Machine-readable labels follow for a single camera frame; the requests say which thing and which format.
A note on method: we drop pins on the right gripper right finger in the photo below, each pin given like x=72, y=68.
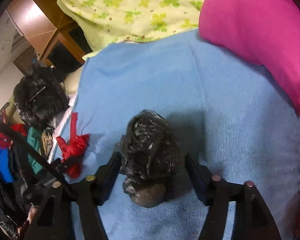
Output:
x=201, y=179

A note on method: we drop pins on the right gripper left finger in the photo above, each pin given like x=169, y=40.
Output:
x=106, y=176

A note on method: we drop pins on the red ribbon scrap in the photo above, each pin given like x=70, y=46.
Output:
x=75, y=147

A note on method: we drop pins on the black plastic bag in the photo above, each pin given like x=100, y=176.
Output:
x=149, y=155

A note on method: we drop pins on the person's left hand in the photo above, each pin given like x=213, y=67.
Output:
x=22, y=230

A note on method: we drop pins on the teal garment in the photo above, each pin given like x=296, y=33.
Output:
x=34, y=139

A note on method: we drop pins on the blue jacket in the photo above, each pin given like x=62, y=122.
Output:
x=4, y=166

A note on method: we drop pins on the red garment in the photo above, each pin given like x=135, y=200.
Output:
x=5, y=141

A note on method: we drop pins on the blue towel blanket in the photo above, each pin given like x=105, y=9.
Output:
x=229, y=115

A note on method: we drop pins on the pink white bedsheet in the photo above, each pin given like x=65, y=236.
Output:
x=59, y=128

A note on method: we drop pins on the black puffer jacket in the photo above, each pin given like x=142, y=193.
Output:
x=40, y=96

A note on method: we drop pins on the beige cushion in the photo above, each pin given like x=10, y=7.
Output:
x=71, y=82

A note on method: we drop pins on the green clover quilt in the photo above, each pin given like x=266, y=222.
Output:
x=112, y=21

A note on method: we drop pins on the magenta pillow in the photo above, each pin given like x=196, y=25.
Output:
x=263, y=32

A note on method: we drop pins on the wooden arch column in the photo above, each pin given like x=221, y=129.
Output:
x=56, y=38

